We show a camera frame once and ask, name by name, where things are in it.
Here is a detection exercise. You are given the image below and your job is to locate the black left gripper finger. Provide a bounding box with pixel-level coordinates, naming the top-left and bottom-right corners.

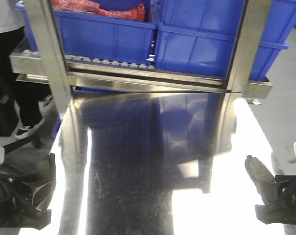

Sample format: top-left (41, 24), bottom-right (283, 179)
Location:
top-left (17, 210), bottom-right (52, 230)
top-left (20, 166), bottom-right (53, 211)

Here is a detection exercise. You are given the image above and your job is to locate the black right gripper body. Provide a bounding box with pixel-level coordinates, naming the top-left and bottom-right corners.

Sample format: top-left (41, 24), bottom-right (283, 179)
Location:
top-left (275, 175), bottom-right (296, 225)

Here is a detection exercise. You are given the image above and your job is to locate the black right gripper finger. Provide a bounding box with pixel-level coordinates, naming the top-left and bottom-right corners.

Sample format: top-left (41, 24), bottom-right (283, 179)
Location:
top-left (255, 205), bottom-right (288, 225)
top-left (245, 155), bottom-right (285, 206)

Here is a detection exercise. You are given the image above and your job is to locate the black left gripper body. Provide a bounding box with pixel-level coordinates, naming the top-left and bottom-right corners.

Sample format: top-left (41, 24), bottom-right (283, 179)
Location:
top-left (0, 173), bottom-right (38, 228)

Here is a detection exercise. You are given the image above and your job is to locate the brake pad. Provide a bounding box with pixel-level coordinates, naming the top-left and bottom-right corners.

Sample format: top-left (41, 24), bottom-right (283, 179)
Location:
top-left (37, 153), bottom-right (56, 194)
top-left (245, 155), bottom-right (276, 204)

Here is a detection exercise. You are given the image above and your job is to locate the grey roller conveyor strip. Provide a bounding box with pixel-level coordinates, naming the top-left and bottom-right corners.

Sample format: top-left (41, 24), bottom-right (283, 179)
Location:
top-left (65, 54), bottom-right (156, 71)

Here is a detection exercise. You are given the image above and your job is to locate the seated person white shirt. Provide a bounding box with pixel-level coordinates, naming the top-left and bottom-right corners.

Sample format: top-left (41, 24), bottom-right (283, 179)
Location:
top-left (0, 0), bottom-right (51, 140)

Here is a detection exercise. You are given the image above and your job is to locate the left blue plastic bin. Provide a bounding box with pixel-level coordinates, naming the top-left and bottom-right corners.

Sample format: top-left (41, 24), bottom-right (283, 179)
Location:
top-left (15, 0), bottom-right (160, 68)

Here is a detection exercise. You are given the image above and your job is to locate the blue plastic bin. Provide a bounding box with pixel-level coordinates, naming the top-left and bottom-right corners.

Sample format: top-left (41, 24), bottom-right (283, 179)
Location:
top-left (15, 0), bottom-right (160, 68)
top-left (155, 0), bottom-right (296, 81)

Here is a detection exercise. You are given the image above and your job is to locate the right blue plastic bin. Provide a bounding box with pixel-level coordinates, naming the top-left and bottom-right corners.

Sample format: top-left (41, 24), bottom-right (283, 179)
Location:
top-left (155, 0), bottom-right (296, 81)

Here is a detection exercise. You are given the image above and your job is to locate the red bubble wrap bag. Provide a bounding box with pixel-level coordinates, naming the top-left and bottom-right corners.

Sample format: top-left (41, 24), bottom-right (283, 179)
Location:
top-left (51, 0), bottom-right (146, 23)

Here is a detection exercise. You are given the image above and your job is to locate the steel roller rack frame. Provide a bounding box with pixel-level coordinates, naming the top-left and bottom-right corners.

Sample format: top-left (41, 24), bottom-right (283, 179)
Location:
top-left (9, 0), bottom-right (273, 118)

